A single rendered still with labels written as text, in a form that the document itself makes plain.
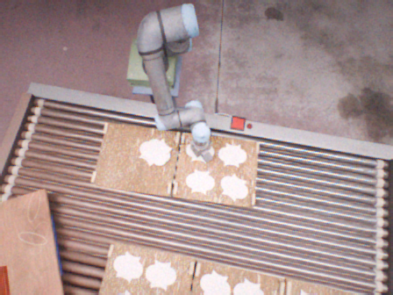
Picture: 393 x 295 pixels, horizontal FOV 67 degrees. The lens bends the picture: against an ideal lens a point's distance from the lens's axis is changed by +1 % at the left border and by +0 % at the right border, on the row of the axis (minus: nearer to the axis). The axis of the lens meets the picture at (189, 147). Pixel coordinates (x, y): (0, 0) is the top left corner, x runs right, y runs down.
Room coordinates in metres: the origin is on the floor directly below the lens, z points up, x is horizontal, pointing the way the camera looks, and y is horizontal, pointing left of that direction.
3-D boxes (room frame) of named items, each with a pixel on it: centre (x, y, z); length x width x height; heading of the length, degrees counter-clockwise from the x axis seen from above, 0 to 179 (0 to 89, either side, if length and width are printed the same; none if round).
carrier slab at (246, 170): (0.34, -0.13, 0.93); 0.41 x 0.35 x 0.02; 79
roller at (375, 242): (0.16, 0.02, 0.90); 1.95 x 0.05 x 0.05; 76
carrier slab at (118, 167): (0.42, 0.28, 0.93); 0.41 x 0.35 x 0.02; 79
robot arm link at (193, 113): (0.53, -0.02, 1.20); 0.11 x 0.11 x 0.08; 10
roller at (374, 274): (0.02, 0.05, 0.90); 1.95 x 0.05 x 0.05; 76
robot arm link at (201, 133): (0.44, -0.05, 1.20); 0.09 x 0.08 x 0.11; 10
